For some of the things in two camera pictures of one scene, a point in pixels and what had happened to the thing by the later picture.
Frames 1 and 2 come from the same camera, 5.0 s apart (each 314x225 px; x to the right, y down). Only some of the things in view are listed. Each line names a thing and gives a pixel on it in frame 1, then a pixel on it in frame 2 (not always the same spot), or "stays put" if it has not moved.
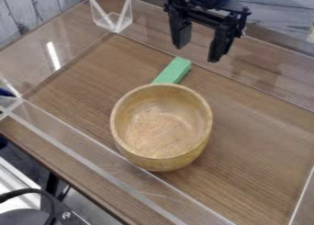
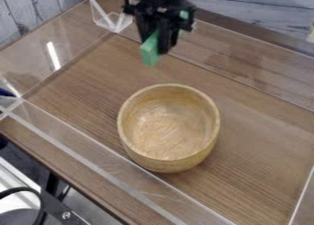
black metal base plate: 65,216 stays put
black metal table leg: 52,185 stays put
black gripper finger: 180,27 -> 147,24
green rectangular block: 173,72 -> 151,46
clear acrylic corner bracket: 112,21 stays put
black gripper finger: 224,35 -> 168,34
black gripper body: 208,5 -> 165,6
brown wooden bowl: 160,124 stays put
